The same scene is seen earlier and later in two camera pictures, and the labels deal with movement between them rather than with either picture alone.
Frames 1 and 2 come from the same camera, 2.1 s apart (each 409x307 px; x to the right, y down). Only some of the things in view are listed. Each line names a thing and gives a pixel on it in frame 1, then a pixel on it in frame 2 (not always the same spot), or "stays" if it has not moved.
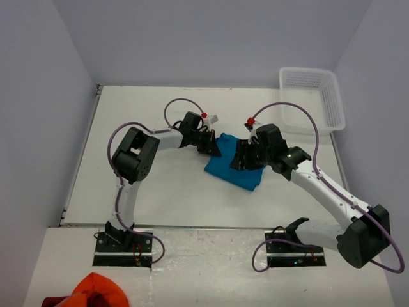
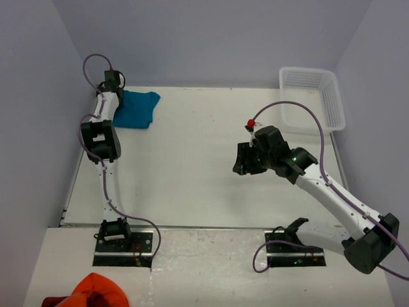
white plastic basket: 316,90 stays
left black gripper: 209,147 to 121,103
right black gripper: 244,148 stays
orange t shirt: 96,290 stays
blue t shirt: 220,166 to 137,109
